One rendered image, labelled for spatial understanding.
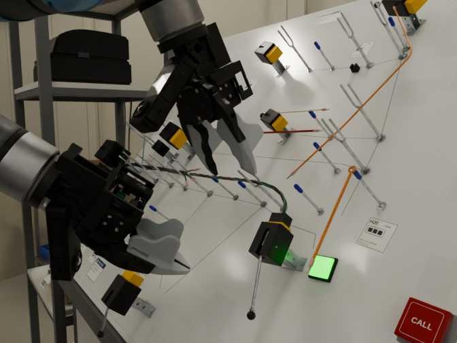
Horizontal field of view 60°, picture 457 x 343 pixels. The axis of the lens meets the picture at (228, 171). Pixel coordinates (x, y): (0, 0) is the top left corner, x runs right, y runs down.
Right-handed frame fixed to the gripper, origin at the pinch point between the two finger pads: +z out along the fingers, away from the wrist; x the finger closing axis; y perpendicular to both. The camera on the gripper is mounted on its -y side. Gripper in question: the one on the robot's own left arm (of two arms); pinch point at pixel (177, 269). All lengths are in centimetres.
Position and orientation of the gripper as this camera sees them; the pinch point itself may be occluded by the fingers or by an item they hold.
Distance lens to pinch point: 54.8
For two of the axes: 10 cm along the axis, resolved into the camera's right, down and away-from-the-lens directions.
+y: 5.8, -7.3, -3.6
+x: 0.2, -4.3, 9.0
